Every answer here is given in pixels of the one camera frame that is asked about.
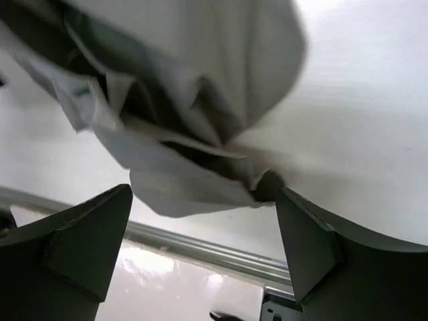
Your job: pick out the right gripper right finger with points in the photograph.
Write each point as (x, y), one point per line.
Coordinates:
(343, 271)

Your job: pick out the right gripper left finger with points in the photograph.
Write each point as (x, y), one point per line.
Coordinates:
(60, 267)

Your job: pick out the aluminium front rail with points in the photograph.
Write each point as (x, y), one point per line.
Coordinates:
(274, 273)

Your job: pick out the grey pleated skirt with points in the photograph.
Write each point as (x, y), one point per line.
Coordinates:
(166, 86)

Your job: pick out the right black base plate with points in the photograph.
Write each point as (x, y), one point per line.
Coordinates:
(262, 304)

